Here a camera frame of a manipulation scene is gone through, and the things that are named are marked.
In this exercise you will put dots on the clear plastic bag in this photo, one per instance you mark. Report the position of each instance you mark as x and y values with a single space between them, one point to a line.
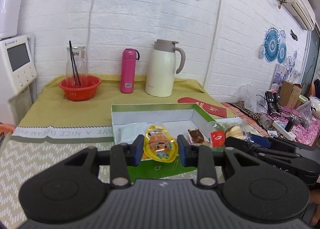
250 98

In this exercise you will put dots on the white power strip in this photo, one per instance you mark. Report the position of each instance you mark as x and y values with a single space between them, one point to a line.
281 126

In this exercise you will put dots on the red envelope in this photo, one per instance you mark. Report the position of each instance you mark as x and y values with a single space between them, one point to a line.
215 110
187 100

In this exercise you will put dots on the small blue paper fan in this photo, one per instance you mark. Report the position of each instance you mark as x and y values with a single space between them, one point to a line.
282 52

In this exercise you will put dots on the orange plastic basin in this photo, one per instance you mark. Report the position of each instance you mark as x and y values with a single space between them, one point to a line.
6 128

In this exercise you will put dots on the leopard print cloth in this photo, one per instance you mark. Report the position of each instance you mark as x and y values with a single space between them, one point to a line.
252 115

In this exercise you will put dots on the large blue paper fan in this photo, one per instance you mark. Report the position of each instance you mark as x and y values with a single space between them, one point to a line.
271 45

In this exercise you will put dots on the black adapter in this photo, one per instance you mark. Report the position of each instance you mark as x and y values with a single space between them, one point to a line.
290 125

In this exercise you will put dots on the yellow snack packet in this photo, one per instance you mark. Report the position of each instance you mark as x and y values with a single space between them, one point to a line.
158 145

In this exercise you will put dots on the green cardboard box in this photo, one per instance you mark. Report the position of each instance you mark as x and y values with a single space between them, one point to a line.
162 112

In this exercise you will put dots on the yellow-green cloth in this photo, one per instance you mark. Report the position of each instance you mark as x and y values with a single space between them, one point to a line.
100 108

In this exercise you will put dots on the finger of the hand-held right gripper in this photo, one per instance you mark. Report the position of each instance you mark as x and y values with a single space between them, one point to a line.
260 141
240 145

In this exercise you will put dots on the pink cloth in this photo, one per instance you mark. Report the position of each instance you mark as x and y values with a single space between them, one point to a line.
308 135

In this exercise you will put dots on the printed tablecloth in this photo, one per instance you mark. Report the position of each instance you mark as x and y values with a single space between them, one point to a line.
37 156

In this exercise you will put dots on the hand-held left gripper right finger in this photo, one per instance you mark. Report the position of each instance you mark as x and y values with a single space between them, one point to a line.
182 151

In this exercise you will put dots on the black stick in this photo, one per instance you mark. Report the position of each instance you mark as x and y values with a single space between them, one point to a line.
74 73
72 56

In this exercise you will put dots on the cream thermal jug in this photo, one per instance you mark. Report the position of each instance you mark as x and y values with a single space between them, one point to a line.
162 68

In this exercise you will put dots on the white appliance with screen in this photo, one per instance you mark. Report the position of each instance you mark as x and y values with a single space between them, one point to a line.
17 63

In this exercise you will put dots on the brown cardboard box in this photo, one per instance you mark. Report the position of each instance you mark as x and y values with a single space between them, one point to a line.
290 93

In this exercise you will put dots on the white water purifier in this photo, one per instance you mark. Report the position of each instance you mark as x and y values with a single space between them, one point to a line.
10 6

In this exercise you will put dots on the clear packet of pale cookies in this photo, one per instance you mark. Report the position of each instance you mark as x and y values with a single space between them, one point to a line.
233 131

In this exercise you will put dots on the wall photo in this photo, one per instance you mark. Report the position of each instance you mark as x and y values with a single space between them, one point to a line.
280 75

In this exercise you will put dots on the clear red-label snack packet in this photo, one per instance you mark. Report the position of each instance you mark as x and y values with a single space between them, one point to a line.
216 137

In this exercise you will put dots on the red plastic basket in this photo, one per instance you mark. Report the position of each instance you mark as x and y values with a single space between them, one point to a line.
80 90

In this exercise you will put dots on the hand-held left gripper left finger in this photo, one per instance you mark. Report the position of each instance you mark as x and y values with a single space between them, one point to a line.
138 150

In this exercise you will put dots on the glass carafe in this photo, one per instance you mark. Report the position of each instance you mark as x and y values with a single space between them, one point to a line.
81 61

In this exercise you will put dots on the white air conditioner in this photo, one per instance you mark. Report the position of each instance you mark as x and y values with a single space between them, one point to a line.
297 1

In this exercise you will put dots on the pink bottle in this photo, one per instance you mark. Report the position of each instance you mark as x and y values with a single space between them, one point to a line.
128 71

